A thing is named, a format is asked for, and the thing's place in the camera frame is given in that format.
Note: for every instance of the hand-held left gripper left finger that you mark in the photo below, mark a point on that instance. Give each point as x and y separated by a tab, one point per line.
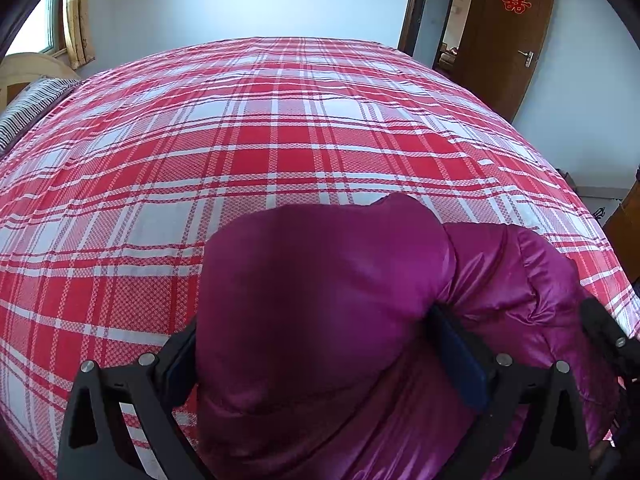
181	375

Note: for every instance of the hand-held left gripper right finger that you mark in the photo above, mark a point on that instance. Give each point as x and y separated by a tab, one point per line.
465	365

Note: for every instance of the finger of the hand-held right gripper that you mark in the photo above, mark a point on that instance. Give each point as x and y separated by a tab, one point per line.
602	325

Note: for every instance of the purple down jacket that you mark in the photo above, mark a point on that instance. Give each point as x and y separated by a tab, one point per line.
325	310

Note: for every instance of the wooden cabinet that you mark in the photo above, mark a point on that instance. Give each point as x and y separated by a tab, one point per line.
625	240

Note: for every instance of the red white plaid bed sheet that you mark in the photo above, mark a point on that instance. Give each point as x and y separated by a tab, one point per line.
250	135

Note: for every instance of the brown wooden door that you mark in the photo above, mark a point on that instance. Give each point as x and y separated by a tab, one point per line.
490	60

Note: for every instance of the striped pillow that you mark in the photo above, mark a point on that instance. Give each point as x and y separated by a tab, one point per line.
30	105

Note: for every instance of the cream wooden headboard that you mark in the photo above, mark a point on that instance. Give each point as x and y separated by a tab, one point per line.
25	67

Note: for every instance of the yellow curtain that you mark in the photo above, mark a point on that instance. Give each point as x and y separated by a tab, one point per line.
77	30

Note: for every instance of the window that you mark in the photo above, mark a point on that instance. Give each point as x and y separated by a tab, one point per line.
52	25

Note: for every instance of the dark wooden door frame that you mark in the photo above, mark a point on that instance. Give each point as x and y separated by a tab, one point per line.
415	10

